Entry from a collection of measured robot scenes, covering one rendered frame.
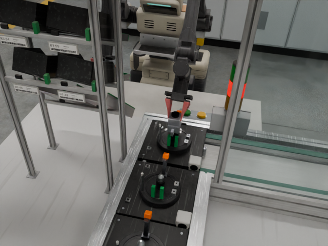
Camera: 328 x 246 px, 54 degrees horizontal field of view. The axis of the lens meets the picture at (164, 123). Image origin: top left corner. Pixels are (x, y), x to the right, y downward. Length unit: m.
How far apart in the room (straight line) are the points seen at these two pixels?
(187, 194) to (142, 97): 0.77
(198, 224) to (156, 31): 1.14
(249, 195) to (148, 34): 1.06
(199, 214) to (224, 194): 0.17
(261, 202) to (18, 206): 0.88
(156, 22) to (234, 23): 2.48
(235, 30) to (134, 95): 2.69
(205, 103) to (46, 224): 0.98
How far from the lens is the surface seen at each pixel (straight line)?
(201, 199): 1.15
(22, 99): 3.44
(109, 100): 1.17
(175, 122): 1.20
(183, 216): 1.05
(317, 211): 1.29
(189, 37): 1.24
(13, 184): 1.39
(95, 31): 0.88
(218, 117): 1.04
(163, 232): 1.04
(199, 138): 1.34
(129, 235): 1.01
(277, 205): 1.26
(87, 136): 1.52
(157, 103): 1.70
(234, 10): 4.19
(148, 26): 1.87
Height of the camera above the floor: 1.85
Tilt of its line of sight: 39 degrees down
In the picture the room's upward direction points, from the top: 3 degrees clockwise
